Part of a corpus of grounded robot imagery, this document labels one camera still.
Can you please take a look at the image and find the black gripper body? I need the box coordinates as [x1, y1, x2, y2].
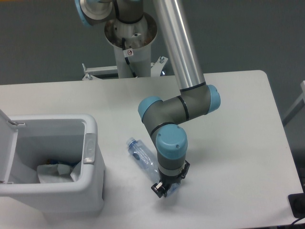
[158, 160, 190, 191]

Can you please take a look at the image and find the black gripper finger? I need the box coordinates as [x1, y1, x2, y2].
[151, 182, 167, 198]
[167, 183, 179, 197]

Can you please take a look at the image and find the clear blue plastic bottle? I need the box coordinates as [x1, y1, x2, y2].
[126, 137, 180, 198]

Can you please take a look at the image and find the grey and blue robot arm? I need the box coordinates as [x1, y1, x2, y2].
[75, 0, 221, 197]

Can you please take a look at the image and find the white plastic trash can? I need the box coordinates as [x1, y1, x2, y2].
[0, 114, 105, 213]

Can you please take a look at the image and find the crumpled white paper in bin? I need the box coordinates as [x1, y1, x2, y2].
[37, 162, 81, 183]

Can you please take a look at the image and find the black device at table edge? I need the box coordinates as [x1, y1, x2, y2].
[288, 193, 305, 218]

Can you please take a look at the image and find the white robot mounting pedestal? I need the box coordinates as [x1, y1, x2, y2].
[83, 13, 169, 80]

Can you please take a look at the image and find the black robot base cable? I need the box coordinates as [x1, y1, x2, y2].
[122, 37, 139, 78]

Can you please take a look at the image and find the white metal frame at right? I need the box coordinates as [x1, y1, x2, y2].
[282, 81, 305, 126]

